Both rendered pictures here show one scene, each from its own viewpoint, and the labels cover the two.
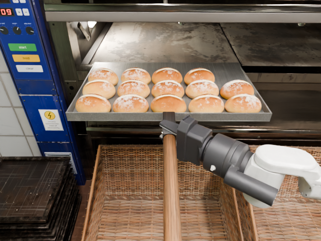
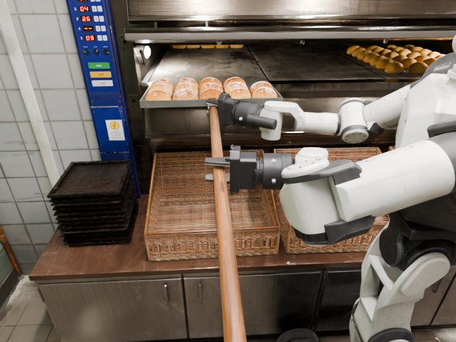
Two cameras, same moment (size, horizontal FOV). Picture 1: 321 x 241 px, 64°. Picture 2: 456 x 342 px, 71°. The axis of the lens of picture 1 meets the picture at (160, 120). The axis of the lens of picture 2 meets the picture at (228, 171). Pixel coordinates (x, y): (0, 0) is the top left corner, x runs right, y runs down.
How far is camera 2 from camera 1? 65 cm
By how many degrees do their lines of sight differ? 8
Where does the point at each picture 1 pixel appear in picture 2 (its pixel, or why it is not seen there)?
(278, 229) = not seen: hidden behind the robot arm
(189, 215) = (235, 212)
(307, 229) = not seen: hidden behind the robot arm
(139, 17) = (189, 36)
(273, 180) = (274, 117)
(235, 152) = (252, 106)
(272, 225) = not seen: hidden behind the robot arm
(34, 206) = (108, 187)
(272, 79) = (292, 89)
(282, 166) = (277, 106)
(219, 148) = (243, 106)
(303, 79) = (315, 87)
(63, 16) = (137, 36)
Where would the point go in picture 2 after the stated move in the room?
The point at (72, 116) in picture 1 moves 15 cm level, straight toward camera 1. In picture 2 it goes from (144, 104) to (155, 116)
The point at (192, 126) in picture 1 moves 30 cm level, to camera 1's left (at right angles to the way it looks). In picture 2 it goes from (227, 98) to (140, 100)
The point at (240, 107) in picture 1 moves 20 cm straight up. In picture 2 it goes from (262, 94) to (264, 39)
